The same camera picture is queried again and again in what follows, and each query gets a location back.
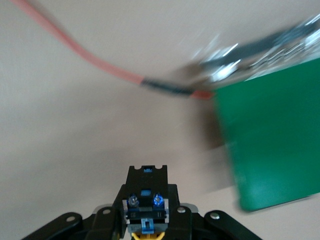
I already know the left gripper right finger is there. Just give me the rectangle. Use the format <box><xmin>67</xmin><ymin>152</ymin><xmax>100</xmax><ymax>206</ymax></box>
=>
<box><xmin>166</xmin><ymin>184</ymin><xmax>206</xmax><ymax>240</ymax></box>

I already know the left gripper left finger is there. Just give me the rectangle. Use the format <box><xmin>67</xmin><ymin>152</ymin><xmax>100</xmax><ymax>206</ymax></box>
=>
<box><xmin>82</xmin><ymin>184</ymin><xmax>127</xmax><ymax>240</ymax></box>

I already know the green push button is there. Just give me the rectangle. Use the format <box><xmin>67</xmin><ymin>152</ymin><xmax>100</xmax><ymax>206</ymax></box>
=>
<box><xmin>113</xmin><ymin>164</ymin><xmax>181</xmax><ymax>240</ymax></box>

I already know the green conveyor belt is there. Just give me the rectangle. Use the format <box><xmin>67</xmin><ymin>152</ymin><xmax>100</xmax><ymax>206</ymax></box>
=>
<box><xmin>189</xmin><ymin>13</ymin><xmax>320</xmax><ymax>213</ymax></box>

